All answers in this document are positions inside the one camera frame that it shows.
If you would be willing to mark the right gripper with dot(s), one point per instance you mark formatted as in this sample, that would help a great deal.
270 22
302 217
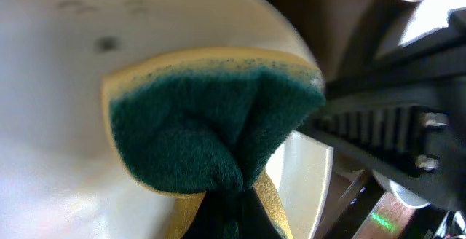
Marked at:
397 104

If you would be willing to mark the green yellow sponge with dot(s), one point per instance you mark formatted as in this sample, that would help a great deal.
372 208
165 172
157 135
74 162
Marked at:
208 119

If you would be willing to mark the dark brown serving tray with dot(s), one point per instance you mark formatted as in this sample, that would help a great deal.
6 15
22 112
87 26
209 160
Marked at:
357 206

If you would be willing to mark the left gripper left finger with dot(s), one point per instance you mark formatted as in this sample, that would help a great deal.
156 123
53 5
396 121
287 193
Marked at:
210 219

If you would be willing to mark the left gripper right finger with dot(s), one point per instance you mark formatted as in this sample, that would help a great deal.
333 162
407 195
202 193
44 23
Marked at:
253 220

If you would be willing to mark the white plate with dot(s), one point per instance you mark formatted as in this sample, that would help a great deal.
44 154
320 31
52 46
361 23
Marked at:
403 195
59 176

